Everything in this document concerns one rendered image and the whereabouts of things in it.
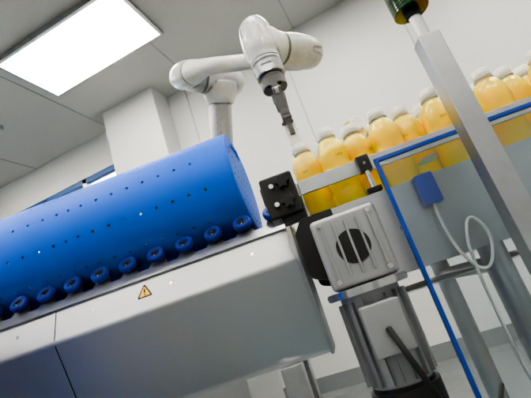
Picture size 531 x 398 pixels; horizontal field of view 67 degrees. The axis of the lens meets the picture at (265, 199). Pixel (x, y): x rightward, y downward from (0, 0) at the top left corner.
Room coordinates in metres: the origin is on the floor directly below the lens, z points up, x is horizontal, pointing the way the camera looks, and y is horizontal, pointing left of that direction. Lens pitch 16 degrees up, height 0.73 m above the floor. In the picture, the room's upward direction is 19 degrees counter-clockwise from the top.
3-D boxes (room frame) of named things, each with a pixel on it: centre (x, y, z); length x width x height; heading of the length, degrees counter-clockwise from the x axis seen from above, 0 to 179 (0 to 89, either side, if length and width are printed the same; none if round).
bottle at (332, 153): (0.86, -0.18, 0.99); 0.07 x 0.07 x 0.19
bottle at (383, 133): (0.85, -0.30, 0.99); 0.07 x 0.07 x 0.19
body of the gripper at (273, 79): (1.04, -0.13, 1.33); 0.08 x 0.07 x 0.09; 175
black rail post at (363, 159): (0.78, -0.21, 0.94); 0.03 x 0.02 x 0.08; 85
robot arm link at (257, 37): (1.04, -0.14, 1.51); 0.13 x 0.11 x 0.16; 126
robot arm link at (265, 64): (1.04, -0.13, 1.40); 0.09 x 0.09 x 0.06
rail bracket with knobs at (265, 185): (0.82, -0.04, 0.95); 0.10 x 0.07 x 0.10; 175
